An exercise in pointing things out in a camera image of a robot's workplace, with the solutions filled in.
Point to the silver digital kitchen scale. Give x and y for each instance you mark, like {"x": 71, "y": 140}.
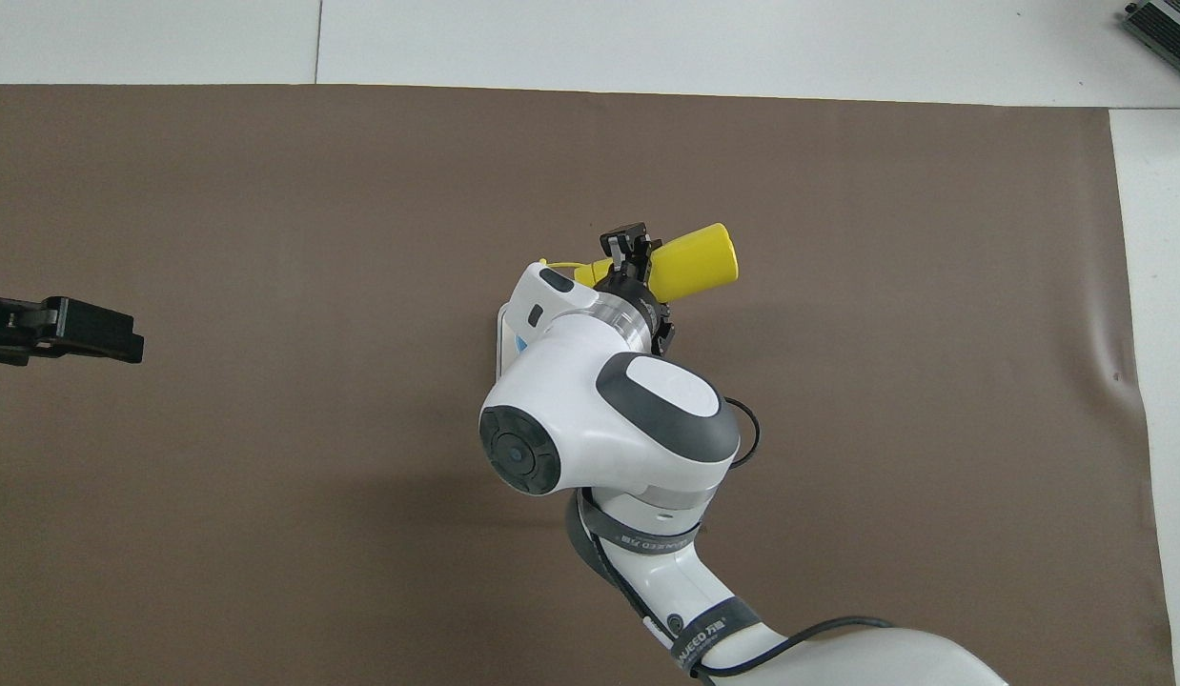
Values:
{"x": 503, "y": 333}

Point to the grey ribbed metal device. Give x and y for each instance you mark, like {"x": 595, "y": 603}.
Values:
{"x": 1171, "y": 33}

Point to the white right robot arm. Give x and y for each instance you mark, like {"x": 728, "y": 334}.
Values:
{"x": 609, "y": 410}

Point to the brown table mat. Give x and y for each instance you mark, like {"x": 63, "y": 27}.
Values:
{"x": 266, "y": 572}

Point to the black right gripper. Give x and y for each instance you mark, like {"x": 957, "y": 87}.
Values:
{"x": 638, "y": 291}

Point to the yellow squeeze bottle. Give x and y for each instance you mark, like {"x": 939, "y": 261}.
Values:
{"x": 695, "y": 262}

